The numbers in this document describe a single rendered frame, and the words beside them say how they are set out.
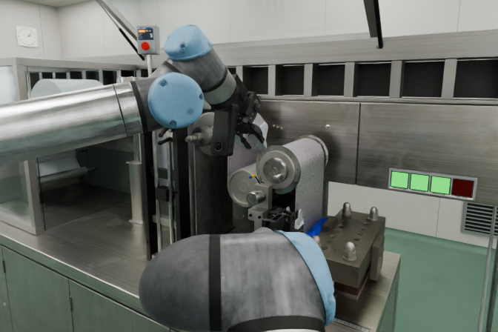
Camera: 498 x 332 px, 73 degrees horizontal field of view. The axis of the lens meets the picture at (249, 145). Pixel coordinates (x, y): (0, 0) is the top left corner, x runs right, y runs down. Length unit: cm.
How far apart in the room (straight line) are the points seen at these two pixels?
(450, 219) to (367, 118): 261
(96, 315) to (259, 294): 102
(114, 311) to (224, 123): 79
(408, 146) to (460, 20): 245
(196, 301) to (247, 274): 6
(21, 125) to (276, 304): 36
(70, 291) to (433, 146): 134
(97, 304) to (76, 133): 95
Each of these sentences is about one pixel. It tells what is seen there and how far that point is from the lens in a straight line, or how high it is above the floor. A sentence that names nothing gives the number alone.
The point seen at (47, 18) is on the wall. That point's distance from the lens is 690.
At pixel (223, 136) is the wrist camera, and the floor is 139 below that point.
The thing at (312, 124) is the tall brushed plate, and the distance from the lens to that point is 130.
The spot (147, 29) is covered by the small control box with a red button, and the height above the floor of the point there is 170.
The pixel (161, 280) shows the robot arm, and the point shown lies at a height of 127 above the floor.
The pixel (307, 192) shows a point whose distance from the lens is 109.
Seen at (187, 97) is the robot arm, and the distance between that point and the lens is 47.
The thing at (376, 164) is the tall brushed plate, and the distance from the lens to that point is 126.
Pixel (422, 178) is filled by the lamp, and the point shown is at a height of 120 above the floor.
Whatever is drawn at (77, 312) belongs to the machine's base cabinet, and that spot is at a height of 70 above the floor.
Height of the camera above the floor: 150
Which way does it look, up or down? 10 degrees down
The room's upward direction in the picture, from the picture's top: straight up
